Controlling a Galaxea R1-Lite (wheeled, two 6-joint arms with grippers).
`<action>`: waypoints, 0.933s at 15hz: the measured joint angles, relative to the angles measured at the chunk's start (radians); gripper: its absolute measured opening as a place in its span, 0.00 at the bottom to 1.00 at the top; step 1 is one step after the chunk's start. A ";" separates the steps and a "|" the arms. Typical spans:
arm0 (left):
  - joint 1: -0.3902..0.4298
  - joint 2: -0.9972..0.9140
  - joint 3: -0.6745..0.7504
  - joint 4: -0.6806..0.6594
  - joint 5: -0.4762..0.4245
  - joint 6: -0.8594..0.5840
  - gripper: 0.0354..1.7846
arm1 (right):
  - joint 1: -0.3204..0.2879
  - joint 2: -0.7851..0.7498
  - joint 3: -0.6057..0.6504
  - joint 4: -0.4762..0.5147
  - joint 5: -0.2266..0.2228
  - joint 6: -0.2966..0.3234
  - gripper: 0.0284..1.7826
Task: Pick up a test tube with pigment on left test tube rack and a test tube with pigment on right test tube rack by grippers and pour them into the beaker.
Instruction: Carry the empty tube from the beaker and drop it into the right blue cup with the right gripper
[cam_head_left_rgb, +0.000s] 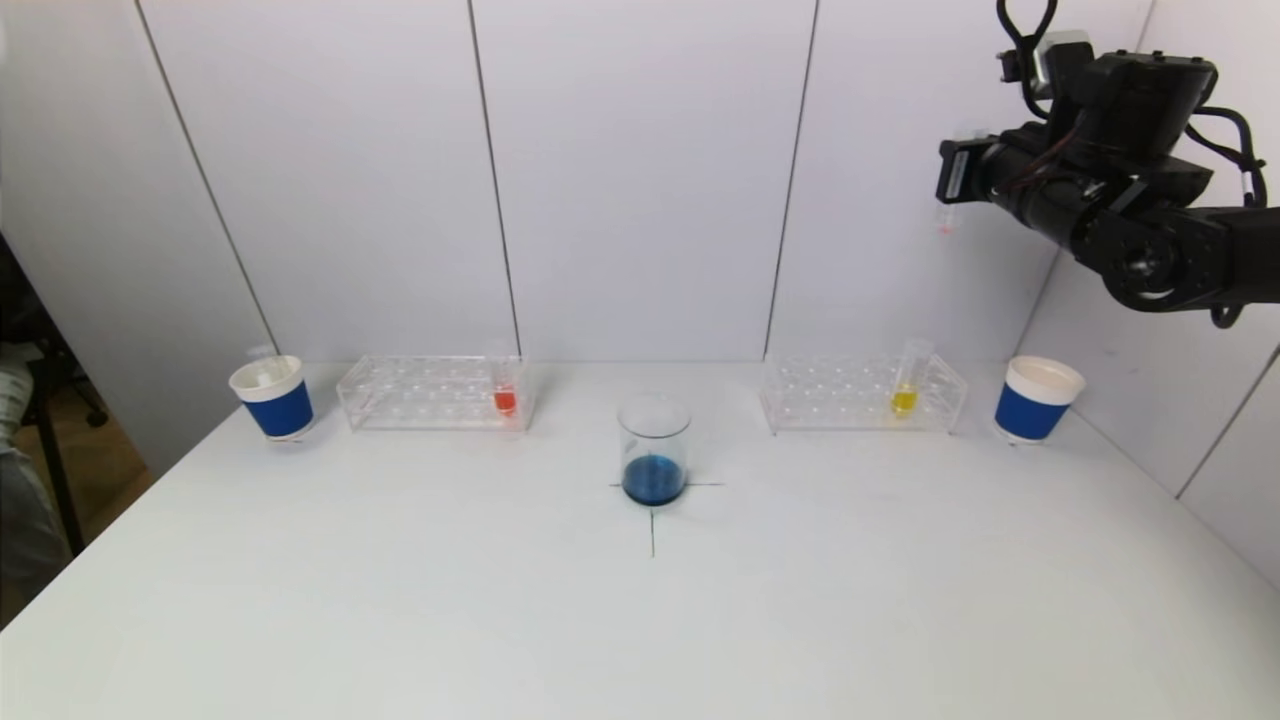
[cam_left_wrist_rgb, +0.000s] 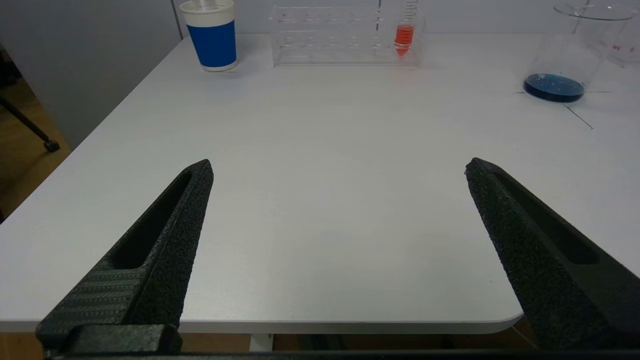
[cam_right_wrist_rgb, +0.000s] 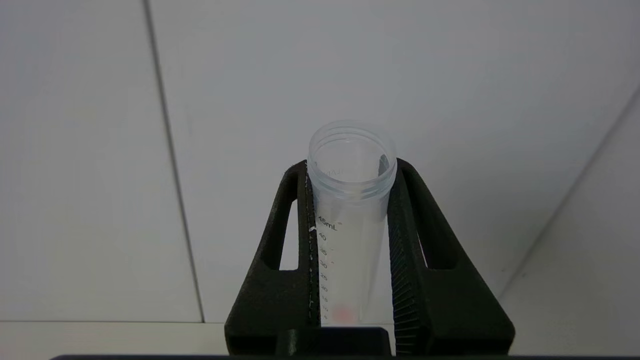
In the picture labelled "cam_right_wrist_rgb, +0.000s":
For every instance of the test tube with red pigment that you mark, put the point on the test tube with red pigment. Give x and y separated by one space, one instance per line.
350 225

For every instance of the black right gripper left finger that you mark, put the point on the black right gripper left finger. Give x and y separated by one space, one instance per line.
280 300

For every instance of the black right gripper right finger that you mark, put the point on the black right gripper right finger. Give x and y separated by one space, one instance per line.
440 300

